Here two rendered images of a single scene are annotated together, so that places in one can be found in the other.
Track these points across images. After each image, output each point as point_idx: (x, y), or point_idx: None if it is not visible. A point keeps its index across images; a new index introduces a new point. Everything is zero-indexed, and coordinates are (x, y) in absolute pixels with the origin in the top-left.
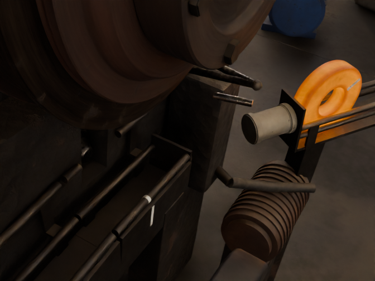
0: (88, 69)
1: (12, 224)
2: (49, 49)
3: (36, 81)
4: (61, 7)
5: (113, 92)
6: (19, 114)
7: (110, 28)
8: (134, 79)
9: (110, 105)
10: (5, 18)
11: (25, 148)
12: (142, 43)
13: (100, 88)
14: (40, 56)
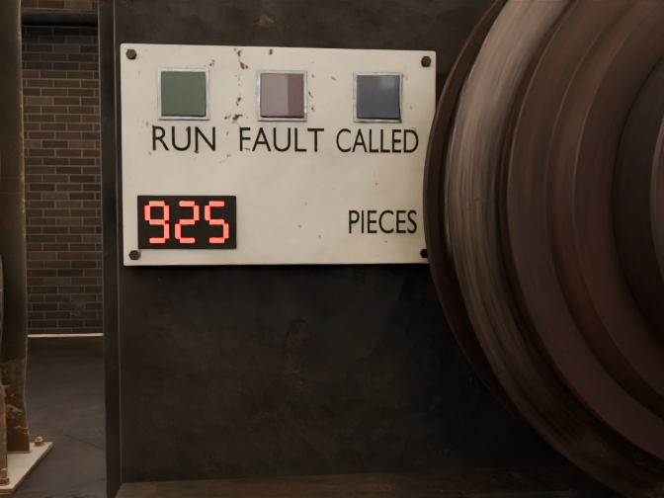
0: (564, 356)
1: None
2: (520, 318)
3: (495, 348)
4: (523, 259)
5: (616, 416)
6: (548, 480)
7: (586, 297)
8: (660, 414)
9: (630, 456)
10: (463, 260)
11: None
12: (650, 342)
13: (587, 395)
14: (504, 320)
